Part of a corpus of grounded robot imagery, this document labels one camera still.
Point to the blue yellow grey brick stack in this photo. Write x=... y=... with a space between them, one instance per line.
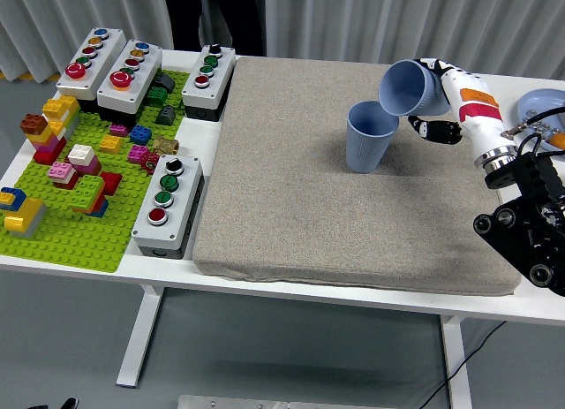
x=26 y=214

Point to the small orange fruit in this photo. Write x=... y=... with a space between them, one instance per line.
x=559 y=139

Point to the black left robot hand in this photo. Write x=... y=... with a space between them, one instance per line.
x=70 y=403

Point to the white pink red brick stack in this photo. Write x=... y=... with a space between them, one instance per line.
x=81 y=155

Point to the white table leg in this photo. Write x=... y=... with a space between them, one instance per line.
x=139 y=338
x=457 y=365

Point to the white pleated curtain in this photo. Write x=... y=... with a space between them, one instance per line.
x=397 y=20
x=66 y=11

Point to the five-button control box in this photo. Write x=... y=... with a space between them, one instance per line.
x=103 y=55
x=143 y=69

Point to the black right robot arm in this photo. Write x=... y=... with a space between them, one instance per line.
x=525 y=232

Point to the red toy brick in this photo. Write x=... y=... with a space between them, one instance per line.
x=112 y=181

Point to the yellow brown red brick tower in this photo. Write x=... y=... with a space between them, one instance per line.
x=48 y=137

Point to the pink toy brick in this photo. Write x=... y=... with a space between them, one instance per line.
x=137 y=154

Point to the blue toy brick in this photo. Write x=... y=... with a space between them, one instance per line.
x=140 y=135

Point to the person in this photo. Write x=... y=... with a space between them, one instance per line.
x=185 y=20

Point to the green studded baseplate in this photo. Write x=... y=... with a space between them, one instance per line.
x=79 y=245

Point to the green orange blue brick stack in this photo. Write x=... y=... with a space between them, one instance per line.
x=88 y=192

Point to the yellow toy brick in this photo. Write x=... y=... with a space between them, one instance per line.
x=110 y=145

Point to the light blue plate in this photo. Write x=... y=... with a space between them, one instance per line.
x=543 y=100

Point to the grey-brown fabric mat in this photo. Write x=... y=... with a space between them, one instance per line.
x=309 y=206

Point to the blue ribbed cup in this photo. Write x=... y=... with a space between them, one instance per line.
x=366 y=153
x=410 y=91

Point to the dark green toy brick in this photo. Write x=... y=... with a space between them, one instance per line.
x=156 y=96

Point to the small magenta toy brick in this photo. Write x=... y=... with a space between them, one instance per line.
x=118 y=130

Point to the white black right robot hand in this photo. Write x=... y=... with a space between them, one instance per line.
x=481 y=126

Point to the dark grey sloped brick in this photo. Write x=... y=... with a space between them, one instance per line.
x=166 y=82
x=166 y=115

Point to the four-button control box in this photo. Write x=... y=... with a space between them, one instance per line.
x=218 y=73
x=183 y=197

